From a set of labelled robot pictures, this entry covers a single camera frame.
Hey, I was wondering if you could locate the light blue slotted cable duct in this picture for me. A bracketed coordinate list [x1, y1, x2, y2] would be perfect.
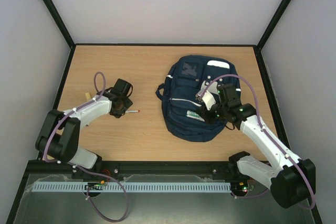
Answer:
[31, 182, 231, 193]

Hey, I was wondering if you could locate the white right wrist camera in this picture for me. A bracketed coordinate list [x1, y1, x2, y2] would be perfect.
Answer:
[196, 89, 216, 111]

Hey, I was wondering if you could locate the green white glue stick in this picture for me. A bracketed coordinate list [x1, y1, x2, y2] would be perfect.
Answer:
[186, 110, 205, 122]

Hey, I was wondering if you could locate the navy blue student backpack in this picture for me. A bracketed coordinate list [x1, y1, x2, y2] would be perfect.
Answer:
[155, 55, 241, 143]

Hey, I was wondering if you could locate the black aluminium frame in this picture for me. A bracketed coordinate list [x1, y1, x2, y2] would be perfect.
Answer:
[5, 0, 323, 224]

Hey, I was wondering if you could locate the right controller circuit board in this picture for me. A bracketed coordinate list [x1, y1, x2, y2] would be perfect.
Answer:
[230, 179, 256, 193]

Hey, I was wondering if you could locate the left controller circuit board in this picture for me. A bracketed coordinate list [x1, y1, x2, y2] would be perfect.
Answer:
[83, 180, 108, 190]

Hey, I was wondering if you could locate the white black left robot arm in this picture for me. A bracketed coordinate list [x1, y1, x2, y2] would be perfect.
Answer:
[35, 79, 133, 169]

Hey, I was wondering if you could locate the red cap marker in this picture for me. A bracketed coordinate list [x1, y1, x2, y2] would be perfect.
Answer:
[126, 110, 141, 113]

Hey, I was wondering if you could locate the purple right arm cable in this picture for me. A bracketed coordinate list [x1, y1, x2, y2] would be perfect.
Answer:
[198, 74, 317, 210]

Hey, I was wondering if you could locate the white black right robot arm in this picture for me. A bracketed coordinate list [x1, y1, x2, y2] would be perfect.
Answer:
[196, 84, 316, 208]

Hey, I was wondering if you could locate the yellow glue stick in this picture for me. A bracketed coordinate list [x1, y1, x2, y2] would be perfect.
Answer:
[85, 92, 92, 101]

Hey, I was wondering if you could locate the controller circuit board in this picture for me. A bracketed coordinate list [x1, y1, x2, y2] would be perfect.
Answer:
[83, 180, 108, 190]
[230, 179, 256, 193]

